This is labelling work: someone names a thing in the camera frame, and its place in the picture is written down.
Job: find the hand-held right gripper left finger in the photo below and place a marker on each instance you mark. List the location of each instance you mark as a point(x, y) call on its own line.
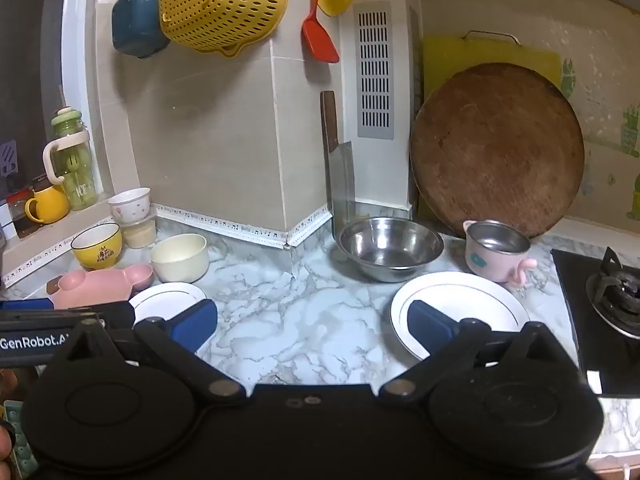
point(192, 322)

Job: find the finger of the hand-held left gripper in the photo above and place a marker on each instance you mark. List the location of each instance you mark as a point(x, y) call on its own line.
point(25, 304)

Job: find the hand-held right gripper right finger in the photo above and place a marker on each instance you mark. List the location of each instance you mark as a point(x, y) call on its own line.
point(430, 322)

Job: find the small white plate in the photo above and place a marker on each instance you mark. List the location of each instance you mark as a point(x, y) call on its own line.
point(165, 300)

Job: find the large white plate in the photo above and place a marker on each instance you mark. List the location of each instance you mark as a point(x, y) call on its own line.
point(465, 300)

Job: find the cream bowl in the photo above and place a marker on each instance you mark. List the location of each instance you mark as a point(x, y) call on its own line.
point(180, 260)

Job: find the pink bear-shaped plate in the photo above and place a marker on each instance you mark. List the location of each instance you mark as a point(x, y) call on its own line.
point(95, 285)

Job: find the stainless steel bowl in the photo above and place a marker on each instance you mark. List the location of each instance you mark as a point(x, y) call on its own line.
point(390, 250)

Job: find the pink cup with steel liner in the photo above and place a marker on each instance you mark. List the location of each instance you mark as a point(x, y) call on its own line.
point(487, 262)

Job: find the person's left hand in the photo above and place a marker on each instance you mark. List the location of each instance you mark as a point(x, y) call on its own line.
point(5, 442)

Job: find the yellow bowl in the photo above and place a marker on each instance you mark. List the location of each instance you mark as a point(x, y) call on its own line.
point(97, 250)

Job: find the dark glass jar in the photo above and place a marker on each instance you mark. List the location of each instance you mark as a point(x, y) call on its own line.
point(20, 212)

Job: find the music note trim strip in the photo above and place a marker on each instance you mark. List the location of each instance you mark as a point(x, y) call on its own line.
point(220, 225)

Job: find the yellow mug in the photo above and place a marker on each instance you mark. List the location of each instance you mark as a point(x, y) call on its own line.
point(50, 205)

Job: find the white bowl with hearts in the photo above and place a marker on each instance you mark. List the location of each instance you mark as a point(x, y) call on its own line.
point(131, 205)

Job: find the purple plastic holder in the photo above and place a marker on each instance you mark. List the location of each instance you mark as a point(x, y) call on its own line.
point(8, 157)

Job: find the black gas stove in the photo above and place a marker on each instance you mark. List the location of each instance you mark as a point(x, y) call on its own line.
point(600, 320)

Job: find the round wooden cutting board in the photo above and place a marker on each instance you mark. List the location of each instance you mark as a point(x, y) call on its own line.
point(495, 150)

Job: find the yellow plastic cutting board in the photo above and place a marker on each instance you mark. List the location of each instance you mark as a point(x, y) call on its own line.
point(442, 57)

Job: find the blue plastic basin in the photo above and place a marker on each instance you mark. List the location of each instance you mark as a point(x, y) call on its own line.
point(135, 20)

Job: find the orange-red spatula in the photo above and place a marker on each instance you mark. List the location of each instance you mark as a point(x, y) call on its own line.
point(320, 35)

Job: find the yellow plastic colander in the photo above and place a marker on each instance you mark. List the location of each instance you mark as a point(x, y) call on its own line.
point(220, 0)

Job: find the green plant wall sticker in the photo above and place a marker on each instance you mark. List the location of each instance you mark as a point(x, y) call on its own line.
point(627, 125)

